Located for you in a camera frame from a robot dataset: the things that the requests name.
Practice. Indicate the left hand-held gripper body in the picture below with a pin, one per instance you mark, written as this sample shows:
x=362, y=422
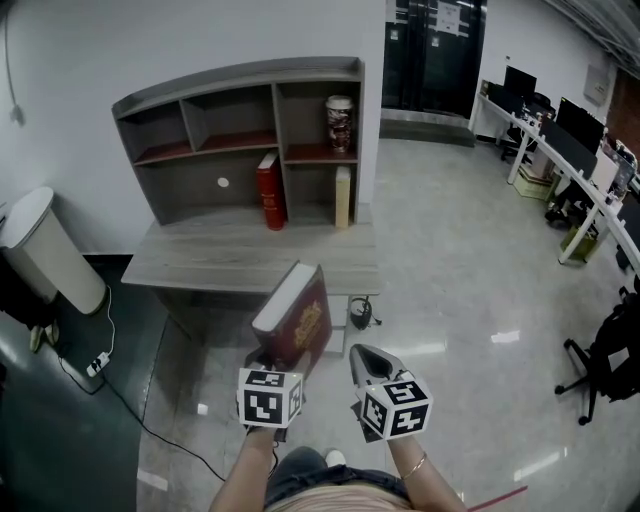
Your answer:
x=270, y=400

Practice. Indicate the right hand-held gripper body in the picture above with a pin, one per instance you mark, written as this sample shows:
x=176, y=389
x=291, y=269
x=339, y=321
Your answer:
x=395, y=410

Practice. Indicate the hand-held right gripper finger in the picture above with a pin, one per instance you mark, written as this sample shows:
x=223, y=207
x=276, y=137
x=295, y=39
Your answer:
x=391, y=369
x=358, y=367

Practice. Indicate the dark red gold-print book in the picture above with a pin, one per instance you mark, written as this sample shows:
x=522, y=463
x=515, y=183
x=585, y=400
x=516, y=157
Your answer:
x=305, y=320

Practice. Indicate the grey wooden shelf desk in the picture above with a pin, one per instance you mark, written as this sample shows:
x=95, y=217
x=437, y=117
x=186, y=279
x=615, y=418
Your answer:
x=200, y=195

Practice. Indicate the person's right forearm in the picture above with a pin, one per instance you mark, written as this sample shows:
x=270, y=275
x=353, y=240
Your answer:
x=425, y=485

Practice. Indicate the person's left forearm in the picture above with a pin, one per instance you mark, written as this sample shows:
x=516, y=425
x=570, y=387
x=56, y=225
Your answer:
x=245, y=470

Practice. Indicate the cream hardcover book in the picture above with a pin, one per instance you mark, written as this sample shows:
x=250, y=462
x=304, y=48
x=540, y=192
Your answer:
x=343, y=200

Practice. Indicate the bright red hardcover book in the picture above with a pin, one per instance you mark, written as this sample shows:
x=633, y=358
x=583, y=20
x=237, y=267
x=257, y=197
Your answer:
x=271, y=195

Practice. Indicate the long white office desk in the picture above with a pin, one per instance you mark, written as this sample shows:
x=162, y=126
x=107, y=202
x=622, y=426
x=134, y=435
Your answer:
x=575, y=172

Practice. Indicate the black desk divider panel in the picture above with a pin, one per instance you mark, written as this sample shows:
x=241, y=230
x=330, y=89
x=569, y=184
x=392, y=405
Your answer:
x=505, y=97
x=631, y=225
x=567, y=147

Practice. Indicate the black computer monitor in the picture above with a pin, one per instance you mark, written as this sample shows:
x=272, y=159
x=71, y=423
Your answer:
x=520, y=82
x=580, y=125

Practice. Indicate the person's white shoe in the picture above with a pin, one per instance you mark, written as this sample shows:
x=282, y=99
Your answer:
x=335, y=456

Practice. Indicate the person's blue jeans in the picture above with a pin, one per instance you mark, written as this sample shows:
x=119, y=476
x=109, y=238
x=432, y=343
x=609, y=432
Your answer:
x=300, y=470

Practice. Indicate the person's pink striped shirt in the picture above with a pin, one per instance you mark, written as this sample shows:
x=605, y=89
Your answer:
x=340, y=500

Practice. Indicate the white power strip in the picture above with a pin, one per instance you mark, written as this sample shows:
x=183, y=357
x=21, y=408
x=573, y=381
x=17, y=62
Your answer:
x=98, y=364

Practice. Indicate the large black office chair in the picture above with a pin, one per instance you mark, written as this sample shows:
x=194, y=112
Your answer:
x=615, y=350

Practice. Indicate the green storage crate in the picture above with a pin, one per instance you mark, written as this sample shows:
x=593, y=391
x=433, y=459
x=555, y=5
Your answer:
x=580, y=245
x=537, y=182

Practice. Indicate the beige slipper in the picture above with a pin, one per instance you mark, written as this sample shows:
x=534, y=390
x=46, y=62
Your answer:
x=51, y=334
x=36, y=337

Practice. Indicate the patterned paper cup white lid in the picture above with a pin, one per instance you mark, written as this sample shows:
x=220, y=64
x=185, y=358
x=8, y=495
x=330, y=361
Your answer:
x=340, y=125

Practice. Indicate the grey door step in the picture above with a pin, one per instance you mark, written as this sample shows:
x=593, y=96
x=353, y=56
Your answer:
x=425, y=127

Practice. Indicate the white trash bin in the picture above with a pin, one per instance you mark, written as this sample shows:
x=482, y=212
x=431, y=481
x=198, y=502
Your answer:
x=45, y=250

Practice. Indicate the black glass door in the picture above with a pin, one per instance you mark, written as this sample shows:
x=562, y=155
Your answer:
x=425, y=65

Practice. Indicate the white paper notice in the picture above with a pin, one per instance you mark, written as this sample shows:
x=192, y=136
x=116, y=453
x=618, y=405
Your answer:
x=450, y=15

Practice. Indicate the grey wall panel box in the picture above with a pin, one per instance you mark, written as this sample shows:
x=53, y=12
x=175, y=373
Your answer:
x=597, y=84

